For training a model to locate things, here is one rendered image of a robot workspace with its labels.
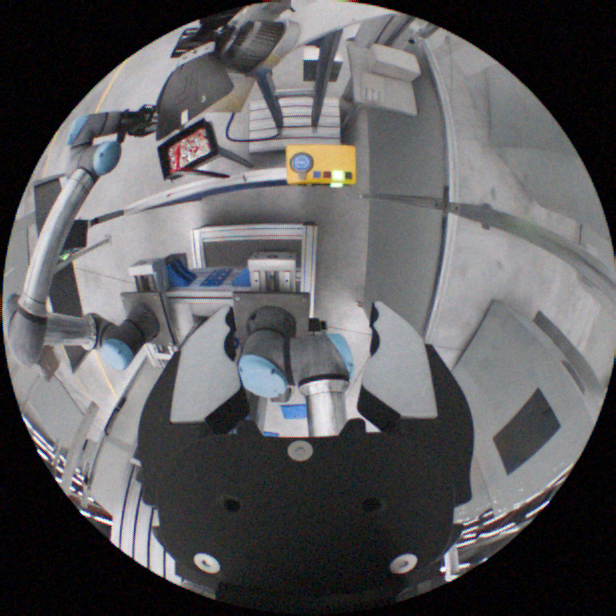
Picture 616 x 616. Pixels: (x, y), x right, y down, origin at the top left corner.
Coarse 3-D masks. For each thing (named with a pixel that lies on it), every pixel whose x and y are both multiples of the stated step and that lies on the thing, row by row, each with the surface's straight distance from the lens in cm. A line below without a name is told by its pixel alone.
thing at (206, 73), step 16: (192, 64) 59; (208, 64) 55; (176, 80) 58; (192, 80) 53; (208, 80) 50; (224, 80) 46; (176, 96) 54; (192, 96) 49; (208, 96) 46; (224, 96) 43; (160, 112) 57; (176, 112) 51; (192, 112) 47; (160, 128) 55; (176, 128) 49
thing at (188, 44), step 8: (184, 32) 68; (192, 32) 68; (208, 32) 68; (216, 32) 70; (224, 32) 67; (184, 40) 66; (192, 40) 66; (200, 40) 66; (208, 40) 68; (216, 40) 68; (224, 40) 66; (176, 48) 66; (184, 48) 67; (192, 48) 67; (216, 48) 66; (176, 56) 69
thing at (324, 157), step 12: (300, 144) 54; (312, 144) 54; (324, 144) 54; (288, 156) 53; (312, 156) 53; (324, 156) 53; (336, 156) 54; (348, 156) 54; (288, 168) 53; (312, 168) 53; (324, 168) 53; (336, 168) 53; (348, 168) 54; (288, 180) 52; (300, 180) 52; (312, 180) 52; (324, 180) 52; (336, 180) 53; (348, 180) 53
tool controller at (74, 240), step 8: (80, 216) 101; (72, 224) 94; (80, 224) 97; (72, 232) 94; (80, 232) 96; (72, 240) 93; (80, 240) 96; (64, 248) 91; (72, 248) 94; (80, 248) 98
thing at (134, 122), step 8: (144, 104) 69; (120, 112) 68; (128, 112) 65; (136, 112) 69; (144, 112) 68; (152, 112) 69; (120, 120) 65; (128, 120) 65; (136, 120) 67; (144, 120) 68; (120, 128) 69; (128, 128) 71; (136, 128) 68; (144, 128) 72
